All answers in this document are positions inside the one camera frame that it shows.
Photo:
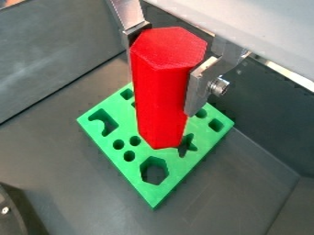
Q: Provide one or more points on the green shape sorter board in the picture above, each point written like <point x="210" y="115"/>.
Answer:
<point x="154" y="171"/>

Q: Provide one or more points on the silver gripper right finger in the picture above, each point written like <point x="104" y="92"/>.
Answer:
<point x="205" y="77"/>

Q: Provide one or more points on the black round object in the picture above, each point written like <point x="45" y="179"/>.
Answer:
<point x="11" y="218"/>

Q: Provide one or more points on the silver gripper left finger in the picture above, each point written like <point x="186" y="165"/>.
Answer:
<point x="130" y="19"/>

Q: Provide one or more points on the red hexagonal prism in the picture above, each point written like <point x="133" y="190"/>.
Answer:
<point x="164" y="55"/>

